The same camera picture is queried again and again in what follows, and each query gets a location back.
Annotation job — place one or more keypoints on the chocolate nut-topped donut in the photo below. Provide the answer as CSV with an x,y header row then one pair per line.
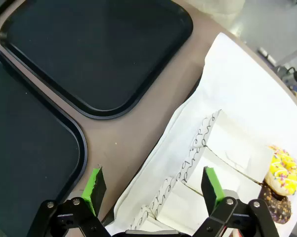
x,y
279,207

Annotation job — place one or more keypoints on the black caster wheel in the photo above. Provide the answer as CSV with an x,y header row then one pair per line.
x,y
296,76

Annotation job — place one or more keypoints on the white paper sheet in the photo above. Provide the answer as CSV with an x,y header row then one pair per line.
x,y
237,86

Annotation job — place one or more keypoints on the white script-printed donut sleeve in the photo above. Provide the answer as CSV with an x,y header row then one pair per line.
x,y
234,181
145,219
180,205
237,138

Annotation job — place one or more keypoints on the yellow frosted sprinkle donut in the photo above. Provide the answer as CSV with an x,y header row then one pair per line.
x,y
284,168

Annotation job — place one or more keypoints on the small blue object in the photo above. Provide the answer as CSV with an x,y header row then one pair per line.
x,y
295,90

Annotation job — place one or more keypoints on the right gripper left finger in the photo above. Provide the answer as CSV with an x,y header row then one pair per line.
x,y
94,195

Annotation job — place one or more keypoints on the white grey floor device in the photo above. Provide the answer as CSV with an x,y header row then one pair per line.
x,y
267,55

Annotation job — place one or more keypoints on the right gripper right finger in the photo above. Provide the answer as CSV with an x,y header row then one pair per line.
x,y
210,190

